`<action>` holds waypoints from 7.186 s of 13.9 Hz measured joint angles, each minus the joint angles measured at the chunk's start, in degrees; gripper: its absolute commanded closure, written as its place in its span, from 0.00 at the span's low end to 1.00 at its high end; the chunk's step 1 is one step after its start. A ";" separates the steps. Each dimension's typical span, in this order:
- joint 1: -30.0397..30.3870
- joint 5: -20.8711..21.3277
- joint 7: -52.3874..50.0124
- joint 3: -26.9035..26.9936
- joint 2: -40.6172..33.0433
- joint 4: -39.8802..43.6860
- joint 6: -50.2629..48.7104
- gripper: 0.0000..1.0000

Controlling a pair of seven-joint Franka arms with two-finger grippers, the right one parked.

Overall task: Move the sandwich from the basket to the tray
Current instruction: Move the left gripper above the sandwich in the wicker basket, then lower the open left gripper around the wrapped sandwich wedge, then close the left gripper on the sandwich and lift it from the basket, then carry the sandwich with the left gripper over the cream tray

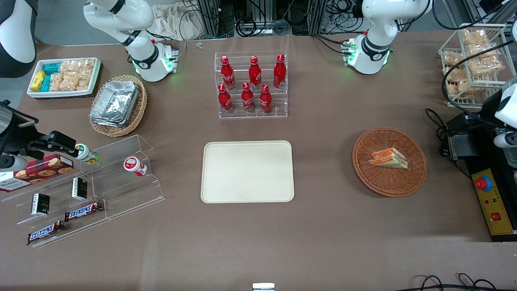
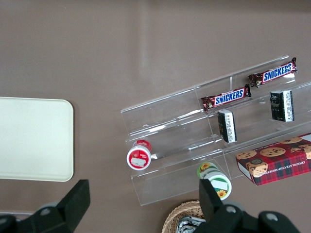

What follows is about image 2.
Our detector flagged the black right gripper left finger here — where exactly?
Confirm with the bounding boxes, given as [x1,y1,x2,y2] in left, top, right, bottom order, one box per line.
[0,179,91,233]

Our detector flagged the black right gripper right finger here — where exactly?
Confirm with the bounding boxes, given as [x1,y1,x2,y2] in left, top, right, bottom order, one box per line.
[191,179,302,233]

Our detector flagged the light wicker basket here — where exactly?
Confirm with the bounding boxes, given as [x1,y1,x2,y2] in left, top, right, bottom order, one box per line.
[161,200,207,233]

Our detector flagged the beige plastic serving tray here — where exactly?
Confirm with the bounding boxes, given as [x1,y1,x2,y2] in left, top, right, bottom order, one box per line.
[0,97,74,183]

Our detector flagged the stacked aluminium foil trays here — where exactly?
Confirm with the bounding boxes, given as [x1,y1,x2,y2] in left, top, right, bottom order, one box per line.
[178,216,206,233]

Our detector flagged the green sunflower snack cup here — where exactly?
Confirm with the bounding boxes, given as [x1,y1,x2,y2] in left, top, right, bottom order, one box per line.
[196,162,233,201]

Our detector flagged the red plaid cookie box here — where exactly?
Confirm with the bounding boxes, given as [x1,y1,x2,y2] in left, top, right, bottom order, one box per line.
[235,133,311,186]

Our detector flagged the red lidded snack cup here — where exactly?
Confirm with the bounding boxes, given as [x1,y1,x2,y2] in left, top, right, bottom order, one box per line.
[126,139,158,172]

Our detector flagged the small black chocolate box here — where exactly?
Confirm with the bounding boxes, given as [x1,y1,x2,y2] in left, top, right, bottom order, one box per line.
[217,110,238,144]
[269,90,296,123]

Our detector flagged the clear acrylic stepped shelf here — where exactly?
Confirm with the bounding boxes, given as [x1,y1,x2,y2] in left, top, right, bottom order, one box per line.
[121,76,230,207]
[195,55,311,181]

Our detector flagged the Snickers chocolate bar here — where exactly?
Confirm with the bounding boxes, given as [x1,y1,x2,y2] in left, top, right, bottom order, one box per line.
[200,84,252,112]
[247,57,298,88]

